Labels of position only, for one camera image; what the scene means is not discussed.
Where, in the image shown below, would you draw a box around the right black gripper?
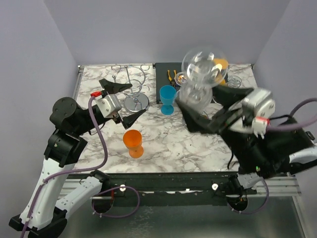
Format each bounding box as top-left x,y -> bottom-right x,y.
176,79 -> 273,176

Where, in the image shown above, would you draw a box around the clear glass with reflection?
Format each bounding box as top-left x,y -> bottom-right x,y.
226,75 -> 242,88

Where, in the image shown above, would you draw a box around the orange plastic goblet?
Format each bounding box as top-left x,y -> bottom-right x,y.
123,129 -> 144,159

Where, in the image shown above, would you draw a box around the blue plastic goblet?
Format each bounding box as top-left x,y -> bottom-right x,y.
159,85 -> 176,116

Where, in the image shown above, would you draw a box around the yellow plastic goblet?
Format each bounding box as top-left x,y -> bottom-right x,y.
213,58 -> 228,85

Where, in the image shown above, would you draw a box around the scroll arm chrome glass rack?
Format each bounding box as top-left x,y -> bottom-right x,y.
202,74 -> 242,119

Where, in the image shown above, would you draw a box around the clear stemmed glass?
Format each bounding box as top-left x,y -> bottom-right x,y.
174,72 -> 187,86

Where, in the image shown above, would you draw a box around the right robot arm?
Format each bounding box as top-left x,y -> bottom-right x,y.
175,86 -> 317,195

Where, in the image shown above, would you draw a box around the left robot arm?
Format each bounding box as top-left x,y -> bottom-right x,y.
9,79 -> 143,238

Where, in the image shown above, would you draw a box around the dark grey tool tray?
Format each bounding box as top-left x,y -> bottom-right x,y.
153,62 -> 182,104

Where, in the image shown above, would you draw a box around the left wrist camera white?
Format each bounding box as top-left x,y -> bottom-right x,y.
91,91 -> 122,118

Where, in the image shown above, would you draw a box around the round ring chrome glass rack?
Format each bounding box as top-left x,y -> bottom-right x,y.
110,64 -> 150,113

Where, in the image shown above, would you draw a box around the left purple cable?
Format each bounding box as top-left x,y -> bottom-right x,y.
19,96 -> 140,238

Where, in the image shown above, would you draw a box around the purple cable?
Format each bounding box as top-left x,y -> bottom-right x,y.
19,96 -> 140,238
227,98 -> 317,215

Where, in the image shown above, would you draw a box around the yellow handled pliers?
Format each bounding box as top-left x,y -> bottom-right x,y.
167,69 -> 179,88

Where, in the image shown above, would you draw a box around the black front mounting rail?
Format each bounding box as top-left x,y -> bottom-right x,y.
81,170 -> 285,206

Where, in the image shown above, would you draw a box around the aluminium extrusion frame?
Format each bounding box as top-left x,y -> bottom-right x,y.
27,65 -> 302,238

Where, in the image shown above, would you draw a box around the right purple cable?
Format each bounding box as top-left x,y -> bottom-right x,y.
227,98 -> 317,215

